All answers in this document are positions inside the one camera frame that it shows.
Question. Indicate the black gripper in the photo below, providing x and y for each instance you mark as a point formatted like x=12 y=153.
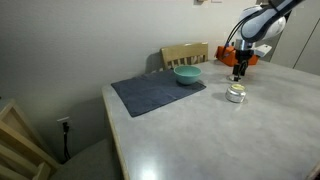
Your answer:
x=242 y=57

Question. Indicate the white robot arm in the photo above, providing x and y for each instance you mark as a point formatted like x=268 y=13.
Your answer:
x=255 y=24

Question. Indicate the silver round container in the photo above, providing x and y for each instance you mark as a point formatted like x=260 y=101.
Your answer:
x=236 y=93

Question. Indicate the orange cardboard box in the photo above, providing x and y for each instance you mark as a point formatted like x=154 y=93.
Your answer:
x=226 y=55

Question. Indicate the mint green bowl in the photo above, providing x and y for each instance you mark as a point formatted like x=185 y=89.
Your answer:
x=187 y=74

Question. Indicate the dark blue placemat cloth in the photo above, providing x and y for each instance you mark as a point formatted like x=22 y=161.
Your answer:
x=148 y=92

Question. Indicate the wooden chair at table end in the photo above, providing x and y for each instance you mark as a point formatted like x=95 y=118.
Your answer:
x=22 y=153

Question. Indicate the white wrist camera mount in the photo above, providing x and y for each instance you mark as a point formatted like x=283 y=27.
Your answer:
x=262 y=50

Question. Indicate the white double light switch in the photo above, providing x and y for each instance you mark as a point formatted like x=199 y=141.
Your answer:
x=216 y=1

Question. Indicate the wooden chair by wall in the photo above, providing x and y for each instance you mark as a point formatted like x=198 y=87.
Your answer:
x=184 y=54

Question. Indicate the beige wall thermostat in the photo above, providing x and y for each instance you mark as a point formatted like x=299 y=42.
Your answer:
x=201 y=1

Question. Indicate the white wall power outlet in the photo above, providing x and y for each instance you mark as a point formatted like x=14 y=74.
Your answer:
x=61 y=121

